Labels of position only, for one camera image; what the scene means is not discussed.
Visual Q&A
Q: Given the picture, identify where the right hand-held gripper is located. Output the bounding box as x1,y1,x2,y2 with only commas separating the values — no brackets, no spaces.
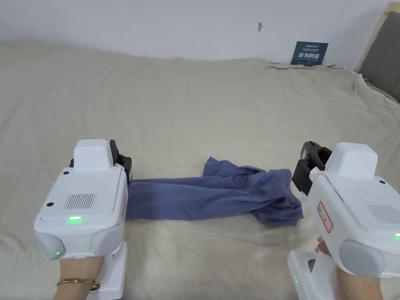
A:
287,140,400,300

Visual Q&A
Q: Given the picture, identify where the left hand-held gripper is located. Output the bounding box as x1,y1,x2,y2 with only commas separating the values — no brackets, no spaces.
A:
34,139,134,299

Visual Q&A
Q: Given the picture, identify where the blue garment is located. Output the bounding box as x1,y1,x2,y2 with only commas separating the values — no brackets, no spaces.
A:
125,157,304,228

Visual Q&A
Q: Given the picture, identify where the person's left forearm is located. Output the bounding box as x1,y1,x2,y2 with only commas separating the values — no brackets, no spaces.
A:
50,279,101,300

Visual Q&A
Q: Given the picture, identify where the person's left hand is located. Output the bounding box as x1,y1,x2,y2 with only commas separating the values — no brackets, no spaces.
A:
59,254,105,283

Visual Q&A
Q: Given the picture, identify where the person's right hand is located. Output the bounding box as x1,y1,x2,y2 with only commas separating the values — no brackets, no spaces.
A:
315,236,391,300

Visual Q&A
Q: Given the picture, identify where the bed with beige sheet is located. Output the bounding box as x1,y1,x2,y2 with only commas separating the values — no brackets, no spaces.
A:
0,42,400,300

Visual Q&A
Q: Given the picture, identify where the dark blue card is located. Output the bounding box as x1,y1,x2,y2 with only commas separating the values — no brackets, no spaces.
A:
290,41,329,66

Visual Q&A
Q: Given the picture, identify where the grey padded headboard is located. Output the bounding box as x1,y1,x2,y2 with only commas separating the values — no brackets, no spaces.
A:
359,1,400,104

